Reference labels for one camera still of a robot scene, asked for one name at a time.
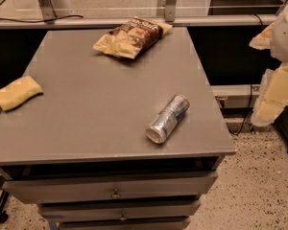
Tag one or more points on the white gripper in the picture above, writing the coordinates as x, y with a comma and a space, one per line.
287, 37

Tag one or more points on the brown sea salt chip bag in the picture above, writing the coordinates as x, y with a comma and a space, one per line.
132, 38

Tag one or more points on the silver blue redbull can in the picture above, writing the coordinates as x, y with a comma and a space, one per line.
167, 119

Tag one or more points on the grey drawer cabinet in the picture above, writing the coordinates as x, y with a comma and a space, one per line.
91, 119

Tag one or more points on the bottom grey drawer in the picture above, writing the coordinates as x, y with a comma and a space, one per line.
176, 223

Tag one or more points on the grey drawer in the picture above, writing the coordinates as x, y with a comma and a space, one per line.
111, 187
119, 210
176, 223

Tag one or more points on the middle grey drawer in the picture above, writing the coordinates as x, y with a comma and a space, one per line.
119, 210

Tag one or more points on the top grey drawer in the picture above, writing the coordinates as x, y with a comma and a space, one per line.
111, 187

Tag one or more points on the yellow sponge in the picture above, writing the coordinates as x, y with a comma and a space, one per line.
18, 92

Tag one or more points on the black stand foot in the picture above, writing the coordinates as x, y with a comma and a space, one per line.
3, 200

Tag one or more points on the metal frame rail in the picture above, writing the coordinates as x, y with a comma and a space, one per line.
90, 23

